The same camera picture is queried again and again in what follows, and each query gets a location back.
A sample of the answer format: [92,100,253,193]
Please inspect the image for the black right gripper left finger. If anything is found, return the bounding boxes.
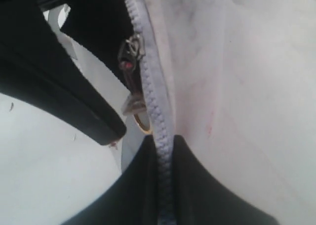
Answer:
[0,0,126,145]

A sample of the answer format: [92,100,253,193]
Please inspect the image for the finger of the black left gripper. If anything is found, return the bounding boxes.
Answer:
[62,0,138,96]

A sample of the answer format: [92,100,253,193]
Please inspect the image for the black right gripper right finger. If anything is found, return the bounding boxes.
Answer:
[66,135,274,225]

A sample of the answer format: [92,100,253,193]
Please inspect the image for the white canvas duffel bag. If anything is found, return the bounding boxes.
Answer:
[124,0,316,225]

